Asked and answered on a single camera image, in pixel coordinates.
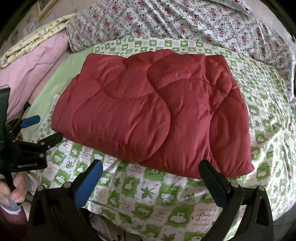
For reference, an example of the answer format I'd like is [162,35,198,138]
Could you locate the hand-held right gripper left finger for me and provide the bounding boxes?
[27,159,103,241]

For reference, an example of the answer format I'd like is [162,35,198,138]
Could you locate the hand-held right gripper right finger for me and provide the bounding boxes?
[198,160,275,241]

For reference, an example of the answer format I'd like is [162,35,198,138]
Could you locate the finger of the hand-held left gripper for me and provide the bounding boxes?
[35,132,63,150]
[19,115,41,128]

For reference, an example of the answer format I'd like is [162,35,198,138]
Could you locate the red padded jacket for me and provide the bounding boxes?
[51,48,255,179]

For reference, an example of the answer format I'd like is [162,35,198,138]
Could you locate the person's left forearm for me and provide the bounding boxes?
[0,195,29,241]

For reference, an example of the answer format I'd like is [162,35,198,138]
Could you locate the person's left hand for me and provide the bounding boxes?
[0,171,27,205]

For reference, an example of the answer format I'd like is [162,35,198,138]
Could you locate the green patterned bed sheet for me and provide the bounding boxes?
[28,37,296,241]

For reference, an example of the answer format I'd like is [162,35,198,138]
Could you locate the plain pink quilt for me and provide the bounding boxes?
[0,29,73,121]

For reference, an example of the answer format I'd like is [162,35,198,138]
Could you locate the yellow floral blanket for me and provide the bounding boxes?
[0,13,76,68]

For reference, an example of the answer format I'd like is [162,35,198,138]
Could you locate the pink floral quilt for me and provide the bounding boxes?
[66,0,296,102]

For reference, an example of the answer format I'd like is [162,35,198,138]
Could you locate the blue floral pillow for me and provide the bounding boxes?
[215,0,258,15]

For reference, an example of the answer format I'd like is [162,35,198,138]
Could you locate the framed wall picture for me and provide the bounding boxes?
[36,0,61,22]

